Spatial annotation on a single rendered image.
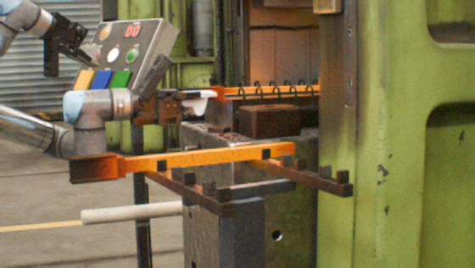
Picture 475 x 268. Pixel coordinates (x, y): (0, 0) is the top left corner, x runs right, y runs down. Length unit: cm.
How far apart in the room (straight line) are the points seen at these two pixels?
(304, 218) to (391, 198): 28
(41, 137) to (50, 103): 786
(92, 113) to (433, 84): 74
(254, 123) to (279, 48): 48
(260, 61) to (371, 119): 62
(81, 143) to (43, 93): 792
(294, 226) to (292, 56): 58
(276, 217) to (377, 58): 43
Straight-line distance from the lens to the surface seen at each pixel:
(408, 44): 120
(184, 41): 623
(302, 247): 145
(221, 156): 116
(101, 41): 212
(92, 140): 143
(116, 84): 191
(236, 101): 147
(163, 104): 146
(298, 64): 183
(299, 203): 142
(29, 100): 934
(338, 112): 131
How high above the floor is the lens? 113
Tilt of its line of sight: 9 degrees down
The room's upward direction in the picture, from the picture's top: 1 degrees counter-clockwise
